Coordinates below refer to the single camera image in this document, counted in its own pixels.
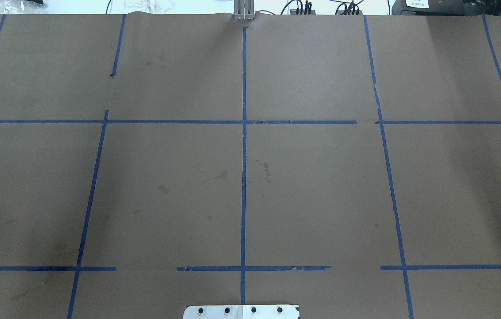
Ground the black box device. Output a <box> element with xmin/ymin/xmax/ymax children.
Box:
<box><xmin>391</xmin><ymin>0</ymin><xmax>486</xmax><ymax>16</ymax></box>

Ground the aluminium frame post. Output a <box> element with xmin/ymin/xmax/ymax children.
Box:
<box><xmin>233</xmin><ymin>0</ymin><xmax>256</xmax><ymax>20</ymax></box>

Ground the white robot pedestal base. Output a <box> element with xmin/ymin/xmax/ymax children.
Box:
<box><xmin>183</xmin><ymin>304</ymin><xmax>300</xmax><ymax>319</ymax></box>

